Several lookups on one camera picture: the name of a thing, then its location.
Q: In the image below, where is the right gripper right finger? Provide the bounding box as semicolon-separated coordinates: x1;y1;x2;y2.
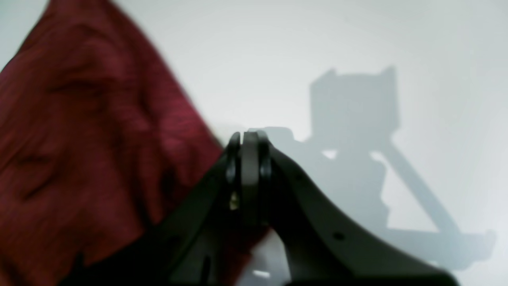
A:
251;130;458;286

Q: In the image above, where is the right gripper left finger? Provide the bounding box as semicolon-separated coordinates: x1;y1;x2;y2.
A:
61;132;252;286

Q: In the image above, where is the red long-sleeve T-shirt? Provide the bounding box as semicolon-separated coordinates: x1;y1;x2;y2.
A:
0;0;270;286

